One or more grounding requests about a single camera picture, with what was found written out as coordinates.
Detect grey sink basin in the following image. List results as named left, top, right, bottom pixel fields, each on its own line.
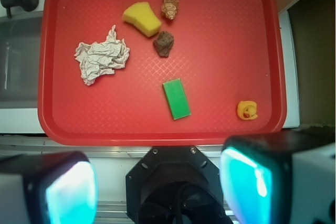
left=1, top=16, right=42, bottom=109

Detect yellow rubber duck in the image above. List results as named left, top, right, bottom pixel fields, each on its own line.
left=237, top=100, right=258, bottom=121

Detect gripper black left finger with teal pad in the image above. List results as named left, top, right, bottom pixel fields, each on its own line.
left=1, top=151, right=98, bottom=223

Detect red plastic tray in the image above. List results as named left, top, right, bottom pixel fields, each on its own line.
left=38, top=0, right=286, bottom=146

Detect green rectangular block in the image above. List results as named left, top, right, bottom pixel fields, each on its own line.
left=163, top=79, right=191, bottom=120

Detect brown rock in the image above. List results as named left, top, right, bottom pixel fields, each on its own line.
left=153, top=31, right=174, bottom=58

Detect crumpled white paper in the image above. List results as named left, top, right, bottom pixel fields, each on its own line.
left=74, top=25, right=130, bottom=86

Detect yellow sponge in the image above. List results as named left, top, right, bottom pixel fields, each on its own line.
left=122, top=2, right=162, bottom=37

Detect spiral seashell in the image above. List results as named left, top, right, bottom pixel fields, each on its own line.
left=161, top=0, right=179, bottom=20

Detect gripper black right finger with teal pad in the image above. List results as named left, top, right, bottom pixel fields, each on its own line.
left=219, top=131, right=335, bottom=223

